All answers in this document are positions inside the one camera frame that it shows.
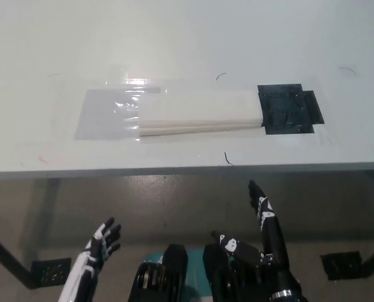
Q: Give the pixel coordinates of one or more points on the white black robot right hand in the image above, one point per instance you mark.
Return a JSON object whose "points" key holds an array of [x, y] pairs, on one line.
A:
{"points": [[270, 232]]}

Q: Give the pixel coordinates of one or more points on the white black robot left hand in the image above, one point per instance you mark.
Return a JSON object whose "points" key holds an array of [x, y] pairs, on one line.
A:
{"points": [[90, 256]]}

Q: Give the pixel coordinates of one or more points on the white napkin stack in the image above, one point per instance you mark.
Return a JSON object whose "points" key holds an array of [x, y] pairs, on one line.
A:
{"points": [[199, 110]]}

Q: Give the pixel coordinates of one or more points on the black teal robot torso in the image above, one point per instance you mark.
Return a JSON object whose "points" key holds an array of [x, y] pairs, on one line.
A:
{"points": [[174, 277]]}

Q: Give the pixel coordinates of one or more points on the black floor tape patch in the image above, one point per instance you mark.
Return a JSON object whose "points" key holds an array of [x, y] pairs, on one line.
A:
{"points": [[342, 265], [51, 272]]}

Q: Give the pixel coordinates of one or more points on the black metal table leg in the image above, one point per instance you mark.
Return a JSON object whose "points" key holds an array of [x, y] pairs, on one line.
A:
{"points": [[9, 258]]}

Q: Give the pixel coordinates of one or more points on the clear plastic bag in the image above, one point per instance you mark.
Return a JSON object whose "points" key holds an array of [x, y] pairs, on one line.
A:
{"points": [[106, 116]]}

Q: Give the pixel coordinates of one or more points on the transparent plastic sheet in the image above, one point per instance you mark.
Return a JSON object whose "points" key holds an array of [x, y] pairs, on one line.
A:
{"points": [[67, 104]]}

